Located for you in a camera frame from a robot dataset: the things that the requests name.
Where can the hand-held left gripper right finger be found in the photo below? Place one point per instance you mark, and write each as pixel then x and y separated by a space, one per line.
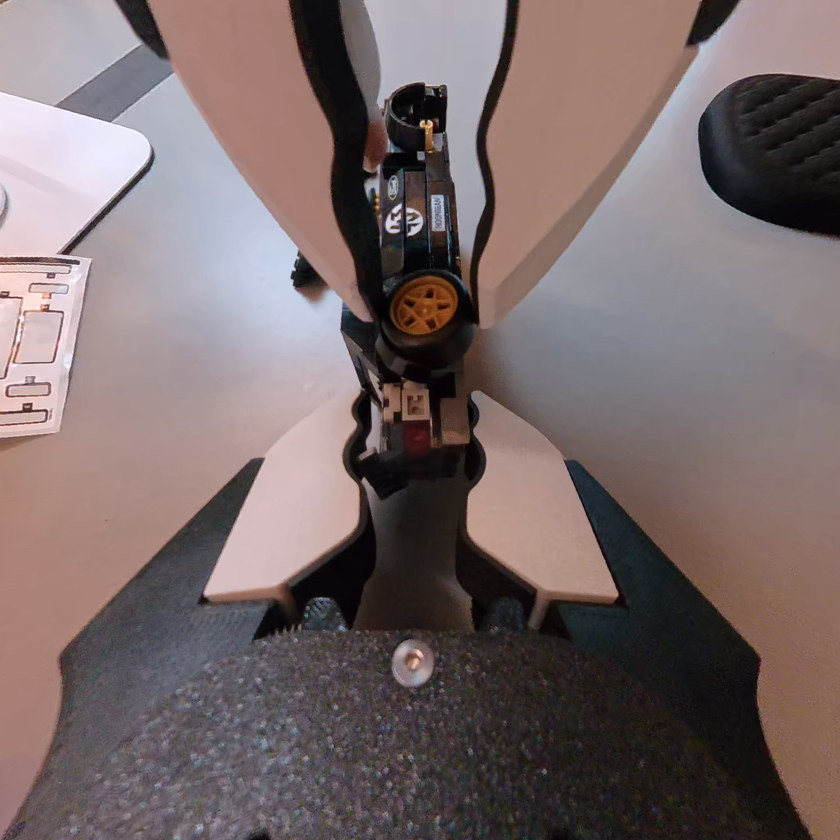
pixel 545 519

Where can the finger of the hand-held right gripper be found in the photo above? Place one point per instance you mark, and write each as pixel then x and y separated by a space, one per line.
pixel 236 79
pixel 591 92

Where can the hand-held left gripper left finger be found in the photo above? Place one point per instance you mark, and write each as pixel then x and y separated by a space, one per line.
pixel 282 519

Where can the black lego car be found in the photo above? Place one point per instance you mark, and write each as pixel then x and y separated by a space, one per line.
pixel 420 217

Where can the black lego wheel gold hub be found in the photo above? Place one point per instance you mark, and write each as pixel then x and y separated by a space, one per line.
pixel 423 305

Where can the small black lego brick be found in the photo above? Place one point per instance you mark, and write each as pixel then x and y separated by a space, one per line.
pixel 305 272

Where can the white booklet stand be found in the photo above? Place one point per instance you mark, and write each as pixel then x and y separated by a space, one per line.
pixel 66 158

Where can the black dimpled wrist rest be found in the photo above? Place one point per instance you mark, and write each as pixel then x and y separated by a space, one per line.
pixel 775 145

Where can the white sticker sheet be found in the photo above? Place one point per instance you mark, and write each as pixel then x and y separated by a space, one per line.
pixel 33 341

